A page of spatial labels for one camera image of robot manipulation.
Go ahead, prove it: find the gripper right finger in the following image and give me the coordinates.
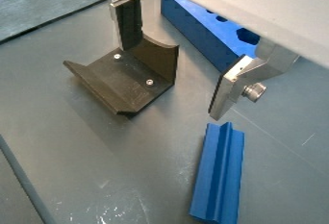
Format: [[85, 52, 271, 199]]
[[209, 38, 300, 120]]

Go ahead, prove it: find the black angled fixture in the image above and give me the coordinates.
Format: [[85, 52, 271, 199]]
[[63, 36, 180, 115]]

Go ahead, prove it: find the blue shape-sorter block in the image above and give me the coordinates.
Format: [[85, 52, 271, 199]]
[[161, 0, 260, 71]]

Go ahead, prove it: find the blue star prism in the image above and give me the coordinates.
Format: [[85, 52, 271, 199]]
[[189, 122, 245, 224]]

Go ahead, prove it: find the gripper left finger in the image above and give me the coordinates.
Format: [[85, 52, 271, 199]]
[[109, 0, 144, 50]]

